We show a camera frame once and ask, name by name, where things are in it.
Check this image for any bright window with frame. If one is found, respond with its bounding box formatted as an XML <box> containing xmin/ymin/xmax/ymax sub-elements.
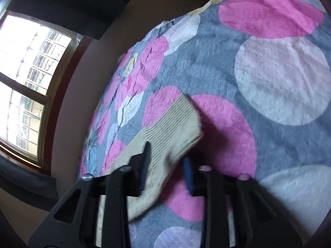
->
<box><xmin>1</xmin><ymin>10</ymin><xmax>83</xmax><ymax>172</ymax></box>

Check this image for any polka dot bedspread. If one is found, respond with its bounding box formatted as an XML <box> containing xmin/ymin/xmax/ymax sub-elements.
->
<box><xmin>78</xmin><ymin>0</ymin><xmax>330</xmax><ymax>243</ymax></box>

